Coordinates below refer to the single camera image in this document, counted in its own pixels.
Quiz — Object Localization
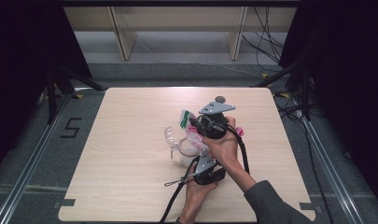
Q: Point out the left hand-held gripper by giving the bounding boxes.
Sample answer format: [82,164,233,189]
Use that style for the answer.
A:
[192,148,227,186]

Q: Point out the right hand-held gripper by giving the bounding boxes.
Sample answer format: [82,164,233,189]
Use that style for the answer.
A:
[189,100,236,140]

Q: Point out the clear jar with beige rim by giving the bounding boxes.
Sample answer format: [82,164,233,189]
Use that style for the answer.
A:
[163,125,209,167]

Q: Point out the person's left hand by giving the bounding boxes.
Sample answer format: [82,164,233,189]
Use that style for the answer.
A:
[183,163,218,213]

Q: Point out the person's right hand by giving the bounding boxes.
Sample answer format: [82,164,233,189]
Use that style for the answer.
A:
[202,116,241,171]

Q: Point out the black metal stand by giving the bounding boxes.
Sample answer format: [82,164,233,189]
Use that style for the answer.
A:
[251,59,312,120]
[46,63,105,125]

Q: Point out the dark tape marker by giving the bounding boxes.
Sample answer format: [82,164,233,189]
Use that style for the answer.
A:
[53,198,77,209]
[299,202,323,215]

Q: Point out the beige office desk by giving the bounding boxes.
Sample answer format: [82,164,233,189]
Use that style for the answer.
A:
[63,6,298,62]

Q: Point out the black curtain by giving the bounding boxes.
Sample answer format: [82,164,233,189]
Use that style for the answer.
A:
[279,0,378,213]
[0,0,92,175]

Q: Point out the thin grey strap loop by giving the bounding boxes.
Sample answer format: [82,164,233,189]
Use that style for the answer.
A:
[163,175,197,188]

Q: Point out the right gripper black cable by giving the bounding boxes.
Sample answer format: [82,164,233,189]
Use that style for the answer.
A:
[225,124,251,175]

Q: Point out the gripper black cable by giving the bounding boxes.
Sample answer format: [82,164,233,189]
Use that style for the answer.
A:
[225,124,251,175]
[158,155,201,224]

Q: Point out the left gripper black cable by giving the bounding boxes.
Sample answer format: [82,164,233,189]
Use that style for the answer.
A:
[158,155,201,224]

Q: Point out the white floor cable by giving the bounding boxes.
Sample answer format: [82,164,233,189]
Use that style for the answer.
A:
[134,36,262,78]

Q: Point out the black floor cables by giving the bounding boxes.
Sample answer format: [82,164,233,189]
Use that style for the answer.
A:
[274,89,334,224]

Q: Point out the black cable bundle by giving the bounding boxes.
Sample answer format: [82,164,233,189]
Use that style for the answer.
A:
[241,7,286,64]

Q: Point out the aluminium floor rail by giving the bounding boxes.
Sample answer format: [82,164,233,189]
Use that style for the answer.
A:
[297,115,370,224]
[0,91,74,224]

